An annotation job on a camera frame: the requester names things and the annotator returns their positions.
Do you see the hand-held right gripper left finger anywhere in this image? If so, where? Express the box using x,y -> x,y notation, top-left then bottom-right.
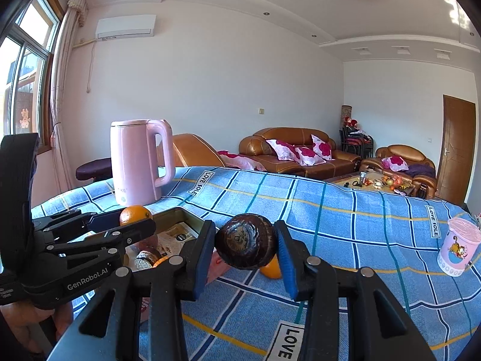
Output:
45,220 -> 218,361

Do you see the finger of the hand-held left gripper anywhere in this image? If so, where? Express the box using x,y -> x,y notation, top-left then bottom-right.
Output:
45,217 -> 157,259
32,210 -> 128,247

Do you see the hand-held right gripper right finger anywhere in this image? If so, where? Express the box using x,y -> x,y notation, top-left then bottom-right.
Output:
271,220 -> 437,361

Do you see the pink tin box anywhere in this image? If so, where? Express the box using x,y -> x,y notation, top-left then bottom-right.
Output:
122,207 -> 231,322

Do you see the large orange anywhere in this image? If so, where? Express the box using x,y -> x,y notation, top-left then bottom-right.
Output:
119,205 -> 154,227

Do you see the glossy dark brown mangosteen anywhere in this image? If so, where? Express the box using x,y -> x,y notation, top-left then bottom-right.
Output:
215,213 -> 279,270

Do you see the person's left hand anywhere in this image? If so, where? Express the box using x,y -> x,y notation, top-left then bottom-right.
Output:
0,301 -> 74,350

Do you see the small glass jar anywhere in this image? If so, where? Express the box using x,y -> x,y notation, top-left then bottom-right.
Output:
134,249 -> 158,271

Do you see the white paper packet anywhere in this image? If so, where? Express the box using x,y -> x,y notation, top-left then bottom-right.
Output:
158,222 -> 199,251

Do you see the purple stool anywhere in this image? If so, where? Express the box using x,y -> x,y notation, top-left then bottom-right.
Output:
76,158 -> 113,182

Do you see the blue plaid blanket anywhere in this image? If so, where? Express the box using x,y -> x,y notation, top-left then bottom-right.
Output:
32,165 -> 481,361

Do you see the pink electric kettle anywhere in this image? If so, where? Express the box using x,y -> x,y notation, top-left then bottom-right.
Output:
110,119 -> 175,207

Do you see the brown leather recliner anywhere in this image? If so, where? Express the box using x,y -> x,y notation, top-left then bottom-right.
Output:
157,133 -> 226,168

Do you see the pink floral blanket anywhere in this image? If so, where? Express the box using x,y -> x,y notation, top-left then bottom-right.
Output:
217,150 -> 267,171

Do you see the coffee table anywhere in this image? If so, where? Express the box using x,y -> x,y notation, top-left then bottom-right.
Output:
332,171 -> 414,196

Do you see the white and magenta pillow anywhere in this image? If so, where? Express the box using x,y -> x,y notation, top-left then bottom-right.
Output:
381,156 -> 408,172
266,139 -> 301,162
295,146 -> 327,166
311,134 -> 333,160

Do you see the brown leather three-seat sofa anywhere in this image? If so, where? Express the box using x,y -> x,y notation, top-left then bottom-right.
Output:
239,127 -> 363,181

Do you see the stack of dark chairs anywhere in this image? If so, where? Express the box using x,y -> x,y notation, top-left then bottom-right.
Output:
339,126 -> 374,159

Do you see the white curtain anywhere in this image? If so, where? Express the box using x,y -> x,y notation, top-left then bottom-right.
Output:
49,0 -> 89,189

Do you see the window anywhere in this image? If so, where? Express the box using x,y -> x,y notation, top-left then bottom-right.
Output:
0,0 -> 63,147

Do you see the brown leather armchair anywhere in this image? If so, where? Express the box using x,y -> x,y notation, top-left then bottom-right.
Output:
361,144 -> 438,200

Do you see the purple cloth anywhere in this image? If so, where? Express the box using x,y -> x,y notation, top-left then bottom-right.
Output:
406,163 -> 437,177

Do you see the pink cartoon cat bucket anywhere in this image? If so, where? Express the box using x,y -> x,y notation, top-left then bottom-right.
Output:
437,217 -> 481,277

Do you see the white air conditioner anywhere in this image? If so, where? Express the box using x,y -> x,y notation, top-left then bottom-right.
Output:
96,14 -> 156,41

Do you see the brown wooden door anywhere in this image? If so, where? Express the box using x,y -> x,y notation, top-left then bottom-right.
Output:
437,94 -> 476,204

